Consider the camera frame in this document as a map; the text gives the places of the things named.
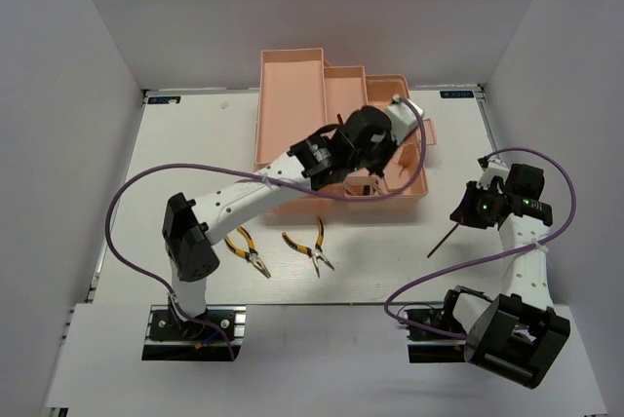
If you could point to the pink plastic toolbox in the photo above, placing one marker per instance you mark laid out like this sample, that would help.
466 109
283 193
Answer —
301 92

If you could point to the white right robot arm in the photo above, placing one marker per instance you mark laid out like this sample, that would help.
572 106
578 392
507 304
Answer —
517 334

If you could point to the yellow needle-nose pliers left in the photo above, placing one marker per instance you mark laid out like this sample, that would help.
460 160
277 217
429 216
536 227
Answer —
249 253

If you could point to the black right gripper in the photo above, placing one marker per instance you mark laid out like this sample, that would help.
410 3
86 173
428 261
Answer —
465 211

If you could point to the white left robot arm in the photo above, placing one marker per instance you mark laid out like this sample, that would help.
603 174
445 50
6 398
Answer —
191 228

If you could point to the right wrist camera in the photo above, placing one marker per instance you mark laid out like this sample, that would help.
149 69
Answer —
492 168

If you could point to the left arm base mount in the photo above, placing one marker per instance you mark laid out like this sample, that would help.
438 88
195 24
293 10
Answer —
168 338

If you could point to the yellow pliers right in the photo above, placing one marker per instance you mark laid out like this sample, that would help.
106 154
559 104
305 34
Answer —
315 252

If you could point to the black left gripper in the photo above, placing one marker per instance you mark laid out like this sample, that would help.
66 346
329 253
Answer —
378 166

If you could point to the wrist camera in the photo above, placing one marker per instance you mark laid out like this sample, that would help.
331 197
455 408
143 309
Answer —
492 168
405 117

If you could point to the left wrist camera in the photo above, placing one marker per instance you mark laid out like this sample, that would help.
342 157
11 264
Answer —
405 117

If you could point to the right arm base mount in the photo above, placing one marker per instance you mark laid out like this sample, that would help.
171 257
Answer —
433 336

